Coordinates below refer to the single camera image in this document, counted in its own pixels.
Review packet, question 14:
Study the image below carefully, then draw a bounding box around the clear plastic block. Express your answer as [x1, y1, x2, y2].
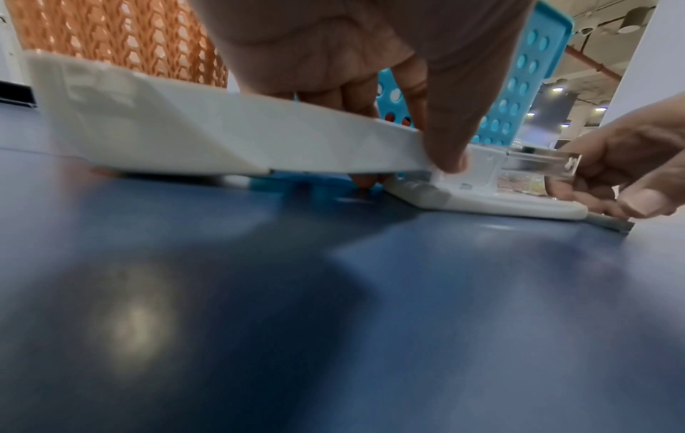
[503, 148, 583, 178]

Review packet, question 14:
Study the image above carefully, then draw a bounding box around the brown ceiling pipe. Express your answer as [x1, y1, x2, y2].
[564, 42, 625, 82]

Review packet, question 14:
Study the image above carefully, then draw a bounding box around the person's left hand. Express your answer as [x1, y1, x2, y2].
[195, 0, 536, 189]

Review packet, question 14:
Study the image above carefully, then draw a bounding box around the grey flat plate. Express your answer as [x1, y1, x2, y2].
[584, 211, 636, 233]

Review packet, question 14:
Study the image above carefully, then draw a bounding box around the white plastic base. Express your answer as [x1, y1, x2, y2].
[382, 146, 589, 221]

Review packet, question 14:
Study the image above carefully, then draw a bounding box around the person's right hand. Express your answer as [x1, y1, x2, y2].
[544, 91, 685, 221]

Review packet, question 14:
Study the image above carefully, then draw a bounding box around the orange woven plastic basket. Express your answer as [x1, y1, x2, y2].
[6, 0, 231, 90]

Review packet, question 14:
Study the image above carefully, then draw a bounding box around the blue perforated plastic basket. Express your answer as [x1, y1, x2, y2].
[375, 0, 577, 150]

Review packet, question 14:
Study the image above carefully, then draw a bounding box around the white plastic tray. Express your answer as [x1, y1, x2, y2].
[24, 51, 473, 177]

